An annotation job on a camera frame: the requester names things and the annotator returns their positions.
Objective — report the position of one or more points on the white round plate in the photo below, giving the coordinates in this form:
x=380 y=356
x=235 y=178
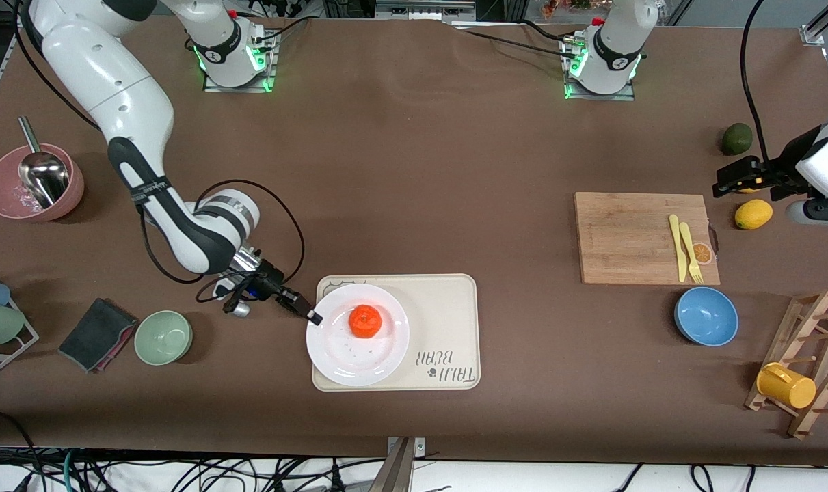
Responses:
x=359 y=359

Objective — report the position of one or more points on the blue bowl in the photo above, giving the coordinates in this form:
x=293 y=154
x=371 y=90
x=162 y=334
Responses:
x=706 y=316

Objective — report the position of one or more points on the pale green bowl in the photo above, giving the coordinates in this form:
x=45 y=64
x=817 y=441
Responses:
x=163 y=337

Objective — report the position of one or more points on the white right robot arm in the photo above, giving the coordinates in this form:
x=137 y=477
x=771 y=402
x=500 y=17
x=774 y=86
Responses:
x=113 y=89

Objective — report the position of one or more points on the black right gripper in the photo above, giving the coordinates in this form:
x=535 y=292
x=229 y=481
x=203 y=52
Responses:
x=269 y=275

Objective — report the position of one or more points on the wooden cutting board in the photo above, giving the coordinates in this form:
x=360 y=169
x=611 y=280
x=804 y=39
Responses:
x=619 y=232

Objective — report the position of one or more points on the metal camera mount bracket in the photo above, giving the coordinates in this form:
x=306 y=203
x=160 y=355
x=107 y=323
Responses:
x=396 y=468

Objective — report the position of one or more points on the metal ladle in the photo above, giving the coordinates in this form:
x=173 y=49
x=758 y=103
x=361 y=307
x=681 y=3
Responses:
x=44 y=178

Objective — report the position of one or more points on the yellow plastic fork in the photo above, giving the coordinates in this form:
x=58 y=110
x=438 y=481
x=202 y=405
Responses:
x=690 y=249

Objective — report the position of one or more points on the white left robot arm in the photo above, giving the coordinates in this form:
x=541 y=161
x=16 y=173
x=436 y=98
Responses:
x=615 y=41

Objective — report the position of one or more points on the orange mandarin fruit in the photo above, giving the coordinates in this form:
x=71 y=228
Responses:
x=365 y=321

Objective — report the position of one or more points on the yellow plastic knife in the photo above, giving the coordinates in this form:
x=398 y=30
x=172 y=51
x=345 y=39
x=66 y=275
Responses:
x=680 y=256

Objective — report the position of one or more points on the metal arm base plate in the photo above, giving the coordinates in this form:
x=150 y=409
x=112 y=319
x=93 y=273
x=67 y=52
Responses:
x=622 y=97
x=215 y=87

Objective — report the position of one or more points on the wooden mug rack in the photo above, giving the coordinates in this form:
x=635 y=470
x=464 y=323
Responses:
x=807 y=314

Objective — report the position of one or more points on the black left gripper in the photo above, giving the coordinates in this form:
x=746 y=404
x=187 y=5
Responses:
x=787 y=166

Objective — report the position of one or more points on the cream bear print tray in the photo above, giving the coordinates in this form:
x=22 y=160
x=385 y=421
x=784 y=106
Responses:
x=441 y=314

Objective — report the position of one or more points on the dark folded cloth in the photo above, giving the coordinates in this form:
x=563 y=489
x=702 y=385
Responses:
x=96 y=333

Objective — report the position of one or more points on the yellow lemon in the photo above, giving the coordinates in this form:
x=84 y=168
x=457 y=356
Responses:
x=753 y=214
x=750 y=189

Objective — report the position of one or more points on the aluminium frame rail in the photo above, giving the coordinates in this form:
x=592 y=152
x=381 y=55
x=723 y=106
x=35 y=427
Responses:
x=7 y=61
x=820 y=24

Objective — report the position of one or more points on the yellow mug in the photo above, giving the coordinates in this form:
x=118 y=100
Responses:
x=786 y=386

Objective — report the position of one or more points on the pink bowl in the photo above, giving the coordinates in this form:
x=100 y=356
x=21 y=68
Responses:
x=0 y=191

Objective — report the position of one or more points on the dark green avocado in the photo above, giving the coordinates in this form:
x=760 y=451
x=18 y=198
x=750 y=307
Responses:
x=736 y=139

